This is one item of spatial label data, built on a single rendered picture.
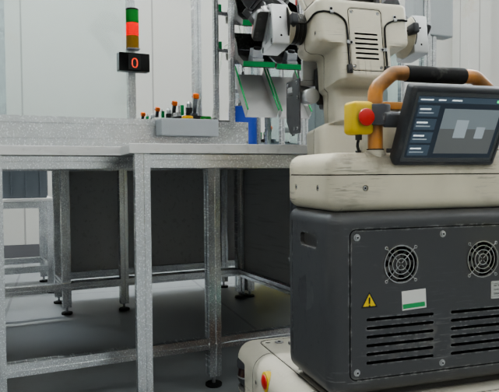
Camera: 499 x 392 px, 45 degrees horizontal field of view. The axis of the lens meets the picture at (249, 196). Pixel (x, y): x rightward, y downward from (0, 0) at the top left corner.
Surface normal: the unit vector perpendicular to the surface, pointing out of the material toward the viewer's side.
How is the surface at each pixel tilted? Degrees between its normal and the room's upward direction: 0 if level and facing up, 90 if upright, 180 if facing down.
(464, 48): 90
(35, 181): 90
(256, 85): 45
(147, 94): 90
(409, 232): 90
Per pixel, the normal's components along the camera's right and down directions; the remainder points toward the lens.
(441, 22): 0.43, 0.04
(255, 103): 0.18, -0.68
